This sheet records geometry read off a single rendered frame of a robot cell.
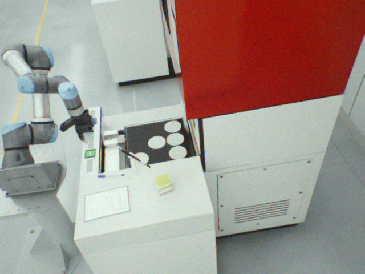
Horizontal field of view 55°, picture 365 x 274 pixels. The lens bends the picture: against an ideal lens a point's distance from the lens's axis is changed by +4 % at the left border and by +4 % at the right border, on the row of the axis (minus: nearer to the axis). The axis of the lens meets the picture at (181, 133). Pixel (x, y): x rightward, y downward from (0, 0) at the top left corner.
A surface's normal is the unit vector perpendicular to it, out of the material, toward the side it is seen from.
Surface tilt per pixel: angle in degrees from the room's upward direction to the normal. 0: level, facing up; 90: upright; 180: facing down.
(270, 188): 90
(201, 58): 90
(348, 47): 90
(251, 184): 90
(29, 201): 0
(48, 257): 0
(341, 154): 0
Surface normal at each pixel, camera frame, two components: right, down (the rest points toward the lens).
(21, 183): 0.09, 0.70
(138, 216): -0.09, -0.70
